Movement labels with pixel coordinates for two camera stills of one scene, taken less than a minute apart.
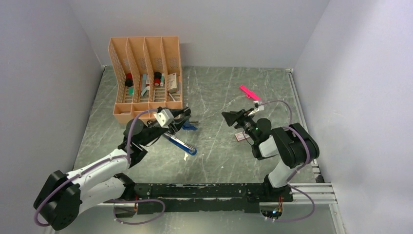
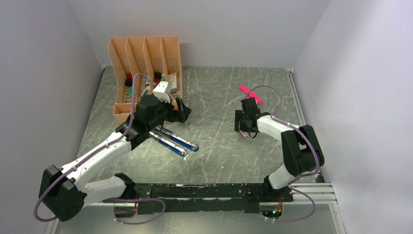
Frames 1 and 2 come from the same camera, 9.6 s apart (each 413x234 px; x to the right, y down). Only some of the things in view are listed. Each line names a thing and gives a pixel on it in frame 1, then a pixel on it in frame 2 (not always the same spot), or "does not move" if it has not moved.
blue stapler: (187, 125) → (177, 138)
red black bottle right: (158, 76) does not move
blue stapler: (180, 144) → (170, 145)
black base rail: (153, 198) does not move
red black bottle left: (129, 81) does not move
